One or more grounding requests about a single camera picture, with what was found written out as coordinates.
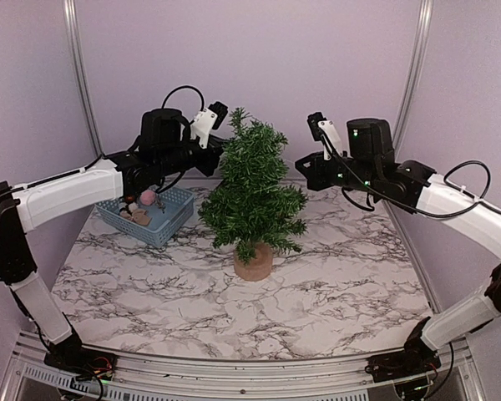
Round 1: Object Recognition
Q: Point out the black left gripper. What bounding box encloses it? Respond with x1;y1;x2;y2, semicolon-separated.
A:
156;128;228;176

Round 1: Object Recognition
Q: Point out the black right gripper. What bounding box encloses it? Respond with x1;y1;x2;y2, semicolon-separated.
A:
296;150;380;194

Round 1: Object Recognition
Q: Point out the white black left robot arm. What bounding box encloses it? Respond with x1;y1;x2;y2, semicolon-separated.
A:
0;101;228;374

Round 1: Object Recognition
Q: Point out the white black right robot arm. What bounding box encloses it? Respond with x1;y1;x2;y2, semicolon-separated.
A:
295;112;501;383

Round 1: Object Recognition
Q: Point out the small green christmas tree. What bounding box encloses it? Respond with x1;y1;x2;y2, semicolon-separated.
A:
199;108;308;282

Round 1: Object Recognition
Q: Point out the light blue perforated plastic basket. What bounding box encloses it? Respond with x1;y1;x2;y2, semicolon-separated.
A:
95;187;195;247

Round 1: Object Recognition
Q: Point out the gold berry sprig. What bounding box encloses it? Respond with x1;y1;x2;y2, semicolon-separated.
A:
156;200;166;213

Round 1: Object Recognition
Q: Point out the pink fluffy pompom ornament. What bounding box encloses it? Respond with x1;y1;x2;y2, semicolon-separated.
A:
139;190;157;206

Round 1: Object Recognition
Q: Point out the beige burlap bow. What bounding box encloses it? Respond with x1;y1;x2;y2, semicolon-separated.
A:
129;209;152;226

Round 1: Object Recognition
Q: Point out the white cotton boll sprig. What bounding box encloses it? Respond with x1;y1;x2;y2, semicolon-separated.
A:
119;202;139;220

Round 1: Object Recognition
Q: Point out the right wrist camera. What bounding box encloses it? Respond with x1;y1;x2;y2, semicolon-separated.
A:
306;112;343;160

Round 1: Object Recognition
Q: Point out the right aluminium corner post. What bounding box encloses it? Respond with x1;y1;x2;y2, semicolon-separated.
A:
393;0;434;151

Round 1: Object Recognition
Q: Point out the aluminium corner post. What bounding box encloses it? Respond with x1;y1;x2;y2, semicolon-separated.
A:
393;0;434;151
63;0;104;156

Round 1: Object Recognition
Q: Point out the left aluminium corner post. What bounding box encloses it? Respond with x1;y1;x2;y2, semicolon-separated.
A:
63;0;104;156

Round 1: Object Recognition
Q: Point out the aluminium front rail frame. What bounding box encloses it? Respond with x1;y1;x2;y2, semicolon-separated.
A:
0;331;487;400

